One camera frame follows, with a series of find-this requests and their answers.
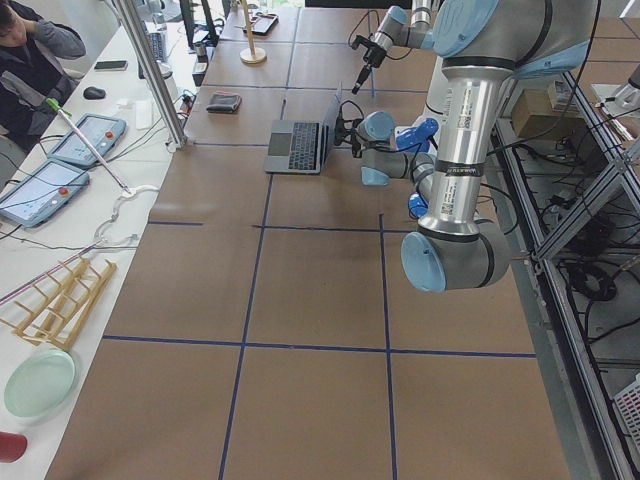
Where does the white plastic basket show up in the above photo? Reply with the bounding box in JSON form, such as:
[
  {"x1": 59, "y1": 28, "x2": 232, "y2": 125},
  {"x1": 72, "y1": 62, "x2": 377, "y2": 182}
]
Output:
[{"x1": 614, "y1": 374, "x2": 640, "y2": 449}]

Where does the grey laptop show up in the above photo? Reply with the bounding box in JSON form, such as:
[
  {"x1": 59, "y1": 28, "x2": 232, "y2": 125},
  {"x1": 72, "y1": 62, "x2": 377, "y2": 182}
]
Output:
[{"x1": 263, "y1": 82, "x2": 342, "y2": 175}]

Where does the upper teach pendant tablet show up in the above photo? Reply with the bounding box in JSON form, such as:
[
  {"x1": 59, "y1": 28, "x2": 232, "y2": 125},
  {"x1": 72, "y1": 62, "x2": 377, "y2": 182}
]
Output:
[{"x1": 48, "y1": 112, "x2": 127, "y2": 169}]

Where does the lower teach pendant tablet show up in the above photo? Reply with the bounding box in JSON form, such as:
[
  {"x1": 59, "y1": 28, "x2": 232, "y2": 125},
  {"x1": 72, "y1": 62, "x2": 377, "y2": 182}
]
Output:
[{"x1": 1, "y1": 159, "x2": 89, "y2": 228}]

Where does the wooden dish rack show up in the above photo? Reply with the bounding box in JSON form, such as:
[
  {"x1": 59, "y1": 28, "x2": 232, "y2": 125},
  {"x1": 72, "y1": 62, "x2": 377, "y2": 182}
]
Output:
[{"x1": 1, "y1": 258, "x2": 117, "y2": 351}]

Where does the aluminium frame post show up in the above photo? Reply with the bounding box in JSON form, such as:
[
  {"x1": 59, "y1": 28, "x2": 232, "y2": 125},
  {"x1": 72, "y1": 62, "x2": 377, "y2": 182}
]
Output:
[{"x1": 104, "y1": 0, "x2": 188, "y2": 150}]

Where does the orange black electronics board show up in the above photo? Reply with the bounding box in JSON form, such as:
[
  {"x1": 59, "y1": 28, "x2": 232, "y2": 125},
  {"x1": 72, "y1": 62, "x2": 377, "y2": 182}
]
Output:
[{"x1": 179, "y1": 90, "x2": 196, "y2": 116}]

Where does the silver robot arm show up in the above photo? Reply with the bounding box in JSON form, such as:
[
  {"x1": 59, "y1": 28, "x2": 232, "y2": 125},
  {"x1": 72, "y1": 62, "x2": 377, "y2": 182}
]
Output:
[
  {"x1": 350, "y1": 0, "x2": 443, "y2": 94},
  {"x1": 333, "y1": 1, "x2": 597, "y2": 292}
]

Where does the black smartphone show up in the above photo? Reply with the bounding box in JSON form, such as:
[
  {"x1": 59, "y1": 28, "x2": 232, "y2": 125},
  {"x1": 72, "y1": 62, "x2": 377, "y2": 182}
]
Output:
[{"x1": 94, "y1": 60, "x2": 128, "y2": 72}]

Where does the black keyboard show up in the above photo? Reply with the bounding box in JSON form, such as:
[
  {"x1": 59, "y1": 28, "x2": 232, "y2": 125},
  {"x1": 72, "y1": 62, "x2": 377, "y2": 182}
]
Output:
[{"x1": 146, "y1": 31, "x2": 172, "y2": 79}]

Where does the cardboard box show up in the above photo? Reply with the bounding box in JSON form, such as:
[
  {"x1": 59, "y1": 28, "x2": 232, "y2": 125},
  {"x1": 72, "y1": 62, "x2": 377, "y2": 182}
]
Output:
[{"x1": 511, "y1": 89, "x2": 585, "y2": 140}]

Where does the seated person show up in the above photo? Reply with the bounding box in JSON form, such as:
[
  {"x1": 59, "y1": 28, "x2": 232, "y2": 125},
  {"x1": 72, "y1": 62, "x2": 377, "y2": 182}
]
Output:
[{"x1": 1, "y1": 1, "x2": 86, "y2": 152}]

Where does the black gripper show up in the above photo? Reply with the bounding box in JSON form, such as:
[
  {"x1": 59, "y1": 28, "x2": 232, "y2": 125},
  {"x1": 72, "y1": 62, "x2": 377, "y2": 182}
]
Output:
[
  {"x1": 350, "y1": 35, "x2": 386, "y2": 95},
  {"x1": 333, "y1": 113, "x2": 361, "y2": 158}
]

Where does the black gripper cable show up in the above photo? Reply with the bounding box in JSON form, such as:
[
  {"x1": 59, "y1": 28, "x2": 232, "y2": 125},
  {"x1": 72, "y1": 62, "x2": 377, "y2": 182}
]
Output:
[{"x1": 338, "y1": 99, "x2": 401, "y2": 151}]

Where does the teach pendant tablet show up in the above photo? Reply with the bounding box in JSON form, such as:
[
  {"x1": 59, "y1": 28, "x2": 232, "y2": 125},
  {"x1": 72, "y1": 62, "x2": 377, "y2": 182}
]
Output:
[
  {"x1": 48, "y1": 112, "x2": 127, "y2": 169},
  {"x1": 1, "y1": 159, "x2": 89, "y2": 228}
]

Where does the pale green plate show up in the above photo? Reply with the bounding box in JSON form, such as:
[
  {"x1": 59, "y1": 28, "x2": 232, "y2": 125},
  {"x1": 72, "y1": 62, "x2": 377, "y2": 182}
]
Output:
[{"x1": 4, "y1": 349, "x2": 76, "y2": 419}]

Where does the red cylinder cup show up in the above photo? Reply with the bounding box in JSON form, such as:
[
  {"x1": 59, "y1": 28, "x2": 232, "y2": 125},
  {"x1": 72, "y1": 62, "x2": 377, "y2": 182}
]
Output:
[{"x1": 0, "y1": 431, "x2": 28, "y2": 463}]

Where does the folded grey pink cloth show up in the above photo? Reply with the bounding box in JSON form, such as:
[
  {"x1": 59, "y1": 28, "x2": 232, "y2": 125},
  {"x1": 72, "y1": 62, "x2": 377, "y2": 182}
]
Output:
[{"x1": 206, "y1": 92, "x2": 242, "y2": 114}]

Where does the metal grabber stick green tip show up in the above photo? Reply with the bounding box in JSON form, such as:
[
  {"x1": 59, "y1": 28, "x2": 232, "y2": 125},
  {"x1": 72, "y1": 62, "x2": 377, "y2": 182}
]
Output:
[{"x1": 45, "y1": 98, "x2": 138, "y2": 198}]

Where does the black computer mouse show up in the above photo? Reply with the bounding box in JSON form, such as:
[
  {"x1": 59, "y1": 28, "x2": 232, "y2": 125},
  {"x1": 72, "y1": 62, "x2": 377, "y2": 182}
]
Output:
[{"x1": 83, "y1": 86, "x2": 106, "y2": 100}]

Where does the wooden mug tree stand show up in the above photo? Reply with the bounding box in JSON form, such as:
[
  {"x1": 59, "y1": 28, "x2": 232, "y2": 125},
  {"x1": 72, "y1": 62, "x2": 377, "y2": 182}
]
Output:
[{"x1": 240, "y1": 0, "x2": 267, "y2": 65}]

